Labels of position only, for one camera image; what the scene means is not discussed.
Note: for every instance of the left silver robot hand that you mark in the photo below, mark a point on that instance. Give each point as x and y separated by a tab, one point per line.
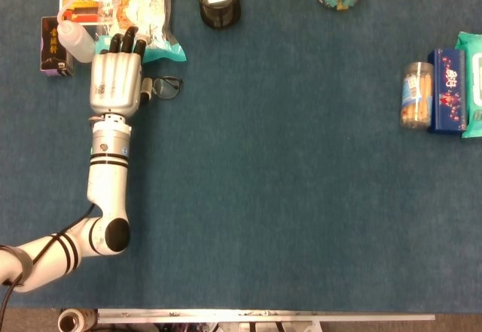
115	83

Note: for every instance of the thin-framed eyeglasses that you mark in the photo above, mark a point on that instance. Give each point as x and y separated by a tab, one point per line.
165	88

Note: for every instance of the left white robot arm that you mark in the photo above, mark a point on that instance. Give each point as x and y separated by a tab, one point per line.
107	181

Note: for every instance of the translucent squeeze wash bottle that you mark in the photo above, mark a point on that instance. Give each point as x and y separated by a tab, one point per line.
77	42

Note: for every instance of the black box gold characters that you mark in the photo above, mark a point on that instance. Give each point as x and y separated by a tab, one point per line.
50	49

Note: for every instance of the teal white snack bag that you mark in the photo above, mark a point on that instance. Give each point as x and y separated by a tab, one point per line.
135	8

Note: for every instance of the postcard with red building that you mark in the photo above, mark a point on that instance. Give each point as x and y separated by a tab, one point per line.
81	4

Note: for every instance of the black mesh pen holder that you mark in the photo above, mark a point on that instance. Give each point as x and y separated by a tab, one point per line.
220	16

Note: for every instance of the blue felt table cover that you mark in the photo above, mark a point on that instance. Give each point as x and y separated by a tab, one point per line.
263	215

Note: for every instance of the brown tape roll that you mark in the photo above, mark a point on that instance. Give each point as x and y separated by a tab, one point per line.
88	318

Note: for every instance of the clear jar of biscuit sticks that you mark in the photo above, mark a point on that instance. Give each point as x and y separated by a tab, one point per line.
418	98

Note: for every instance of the dark blue floral box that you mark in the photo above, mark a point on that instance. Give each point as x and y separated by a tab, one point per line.
448	91

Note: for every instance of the teal wet wipes pack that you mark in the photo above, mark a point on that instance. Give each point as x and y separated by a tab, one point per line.
475	83

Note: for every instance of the aluminium table edge rail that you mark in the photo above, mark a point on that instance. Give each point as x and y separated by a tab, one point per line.
263	316

